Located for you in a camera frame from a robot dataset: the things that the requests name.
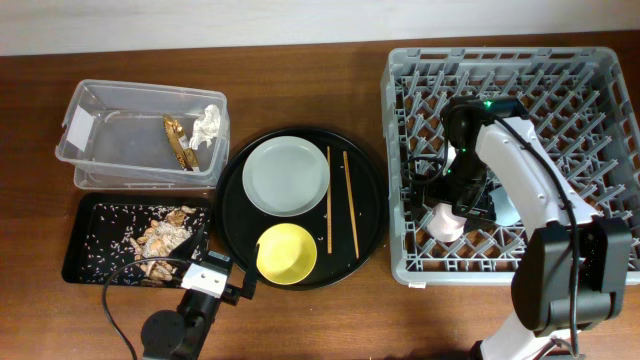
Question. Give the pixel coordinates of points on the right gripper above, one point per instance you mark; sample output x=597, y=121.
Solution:
x=478, y=205

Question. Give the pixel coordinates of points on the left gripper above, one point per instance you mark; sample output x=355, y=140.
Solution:
x=184, y=250

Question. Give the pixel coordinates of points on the pink cup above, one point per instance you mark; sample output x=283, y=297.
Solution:
x=444, y=226

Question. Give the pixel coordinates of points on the light blue cup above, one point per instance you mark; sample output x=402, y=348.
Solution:
x=505, y=212

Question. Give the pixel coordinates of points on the yellow bowl with food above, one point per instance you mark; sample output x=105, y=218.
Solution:
x=287, y=254

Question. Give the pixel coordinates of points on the wooden chopstick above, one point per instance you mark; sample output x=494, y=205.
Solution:
x=351, y=204
x=329, y=204

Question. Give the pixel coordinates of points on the grey plate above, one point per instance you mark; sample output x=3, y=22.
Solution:
x=285, y=176

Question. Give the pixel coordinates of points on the white napkin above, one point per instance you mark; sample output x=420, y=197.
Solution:
x=206, y=127

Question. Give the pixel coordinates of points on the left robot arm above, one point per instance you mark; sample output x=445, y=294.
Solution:
x=181, y=333

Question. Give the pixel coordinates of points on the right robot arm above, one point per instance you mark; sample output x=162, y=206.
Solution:
x=573, y=274

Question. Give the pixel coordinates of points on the grey dishwasher rack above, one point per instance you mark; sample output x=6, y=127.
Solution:
x=578, y=102

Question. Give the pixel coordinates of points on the black rectangular tray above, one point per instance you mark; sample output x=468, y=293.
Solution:
x=105, y=225

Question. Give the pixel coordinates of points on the rice and shell scraps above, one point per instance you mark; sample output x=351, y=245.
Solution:
x=157, y=241

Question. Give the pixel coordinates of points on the black round tray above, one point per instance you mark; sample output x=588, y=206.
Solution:
x=240, y=224

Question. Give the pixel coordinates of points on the clear plastic bin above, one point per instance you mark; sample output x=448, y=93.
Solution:
x=115, y=137

